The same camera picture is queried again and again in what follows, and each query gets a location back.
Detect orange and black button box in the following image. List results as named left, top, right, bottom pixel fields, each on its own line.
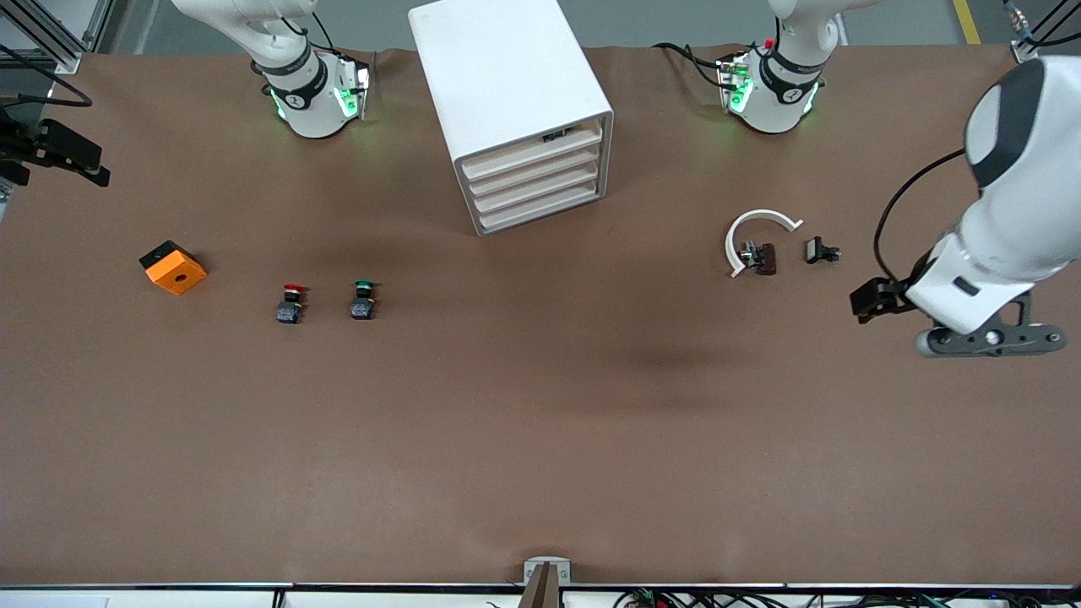
left=139, top=240, right=208, bottom=296

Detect white plastic drawer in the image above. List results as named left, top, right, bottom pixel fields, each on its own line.
left=461, top=138, right=607, bottom=199
left=467, top=156, right=607, bottom=218
left=457, top=118, right=611, bottom=181
left=473, top=175, right=609, bottom=236

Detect brown table cover mat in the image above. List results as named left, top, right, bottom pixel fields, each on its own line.
left=0, top=42, right=1081, bottom=588

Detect brown electrical component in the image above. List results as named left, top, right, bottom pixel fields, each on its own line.
left=739, top=241, right=778, bottom=277

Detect grey metal bracket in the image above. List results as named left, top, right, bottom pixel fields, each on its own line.
left=523, top=557, right=572, bottom=586

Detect white curved plastic part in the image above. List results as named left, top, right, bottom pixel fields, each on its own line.
left=725, top=209, right=803, bottom=280

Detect white drawer cabinet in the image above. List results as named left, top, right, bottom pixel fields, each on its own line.
left=409, top=0, right=615, bottom=237

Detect aluminium frame profiles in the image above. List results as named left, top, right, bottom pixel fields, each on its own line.
left=0, top=0, right=128, bottom=75

